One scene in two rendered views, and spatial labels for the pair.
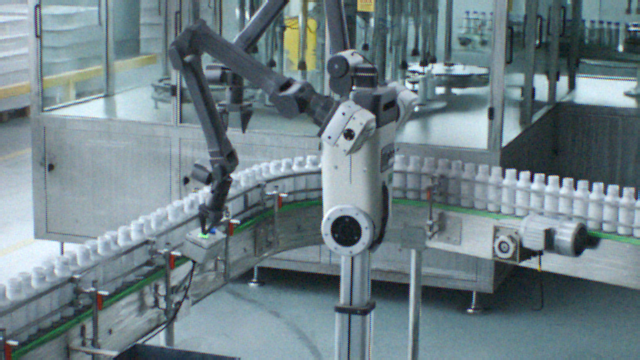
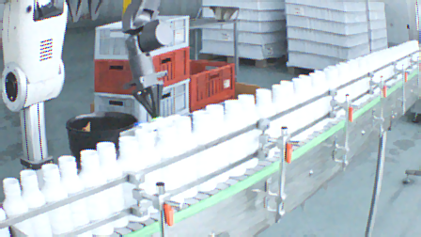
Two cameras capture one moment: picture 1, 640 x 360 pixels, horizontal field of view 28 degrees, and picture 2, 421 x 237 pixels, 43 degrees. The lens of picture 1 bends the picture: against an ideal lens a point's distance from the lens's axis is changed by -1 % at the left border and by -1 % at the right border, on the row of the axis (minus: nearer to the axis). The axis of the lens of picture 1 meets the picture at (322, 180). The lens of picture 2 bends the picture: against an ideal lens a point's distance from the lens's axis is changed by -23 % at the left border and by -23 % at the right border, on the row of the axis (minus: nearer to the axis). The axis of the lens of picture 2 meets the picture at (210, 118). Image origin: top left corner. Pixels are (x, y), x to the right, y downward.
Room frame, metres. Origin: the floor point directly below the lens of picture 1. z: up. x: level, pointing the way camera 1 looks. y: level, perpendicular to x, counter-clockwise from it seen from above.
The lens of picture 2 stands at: (5.30, 0.87, 1.49)
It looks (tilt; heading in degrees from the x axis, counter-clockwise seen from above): 14 degrees down; 195
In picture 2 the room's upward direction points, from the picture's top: straight up
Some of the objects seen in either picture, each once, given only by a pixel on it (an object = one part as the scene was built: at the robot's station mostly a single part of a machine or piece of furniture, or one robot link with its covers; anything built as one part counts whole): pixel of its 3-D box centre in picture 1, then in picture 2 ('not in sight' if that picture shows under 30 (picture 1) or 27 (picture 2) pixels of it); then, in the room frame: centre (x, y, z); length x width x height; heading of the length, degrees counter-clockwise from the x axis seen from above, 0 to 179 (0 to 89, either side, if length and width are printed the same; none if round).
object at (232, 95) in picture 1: (234, 97); not in sight; (4.14, 0.29, 1.51); 0.10 x 0.07 x 0.07; 71
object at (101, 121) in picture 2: not in sight; (103, 176); (2.18, -0.57, 0.32); 0.45 x 0.45 x 0.64
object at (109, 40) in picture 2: not in sight; (141, 36); (1.34, -0.63, 1.00); 0.61 x 0.41 x 0.22; 168
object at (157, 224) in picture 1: (156, 238); (214, 144); (3.93, 0.52, 1.08); 0.06 x 0.06 x 0.17
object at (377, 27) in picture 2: not in sight; (357, 28); (-5.00, 0.78, 0.59); 1.25 x 1.03 x 1.17; 162
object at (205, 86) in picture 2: not in sight; (191, 82); (0.64, -0.50, 0.55); 0.61 x 0.41 x 0.22; 164
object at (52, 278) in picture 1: (48, 291); (329, 95); (3.33, 0.74, 1.08); 0.06 x 0.06 x 0.17
